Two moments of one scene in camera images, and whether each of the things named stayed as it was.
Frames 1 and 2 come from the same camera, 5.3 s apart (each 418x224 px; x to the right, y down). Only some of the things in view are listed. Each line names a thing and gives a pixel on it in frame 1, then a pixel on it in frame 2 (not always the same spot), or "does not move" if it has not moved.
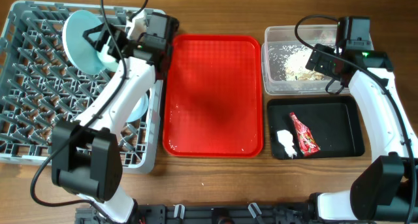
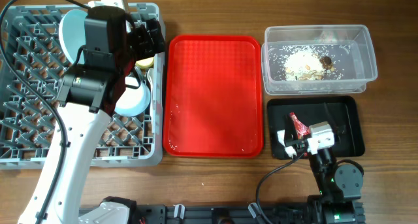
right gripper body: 324,63 → 300,145
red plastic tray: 213,97 does not move
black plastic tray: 334,123 does not move
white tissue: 286,138 does not move
